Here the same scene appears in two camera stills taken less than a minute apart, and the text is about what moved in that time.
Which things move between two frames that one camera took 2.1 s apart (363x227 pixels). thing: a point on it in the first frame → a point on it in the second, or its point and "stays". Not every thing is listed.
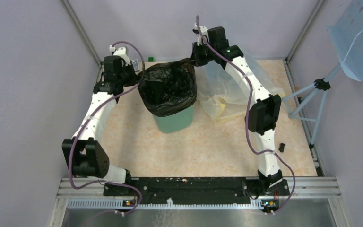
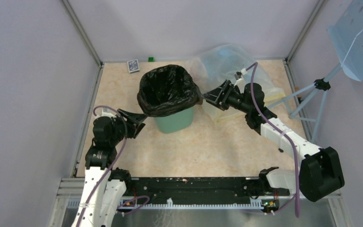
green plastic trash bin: (176, 122) stays
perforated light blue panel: (358, 37) stays
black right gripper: (195, 59) → (214, 97)
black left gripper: (134, 77) → (133, 119)
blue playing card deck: (135, 65) stays
